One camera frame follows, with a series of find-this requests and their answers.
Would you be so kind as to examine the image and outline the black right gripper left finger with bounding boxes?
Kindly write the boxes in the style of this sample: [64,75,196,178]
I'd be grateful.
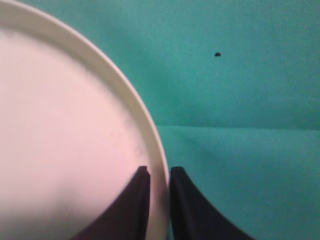
[72,166,151,240]

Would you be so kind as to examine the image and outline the green cloth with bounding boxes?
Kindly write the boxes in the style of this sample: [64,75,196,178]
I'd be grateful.
[28,0,320,240]

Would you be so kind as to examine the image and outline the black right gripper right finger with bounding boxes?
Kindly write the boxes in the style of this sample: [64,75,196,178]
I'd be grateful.
[169,166,252,240]

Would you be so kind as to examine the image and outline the cream round plastic plate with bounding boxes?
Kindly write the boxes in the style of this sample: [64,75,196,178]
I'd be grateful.
[0,0,169,240]

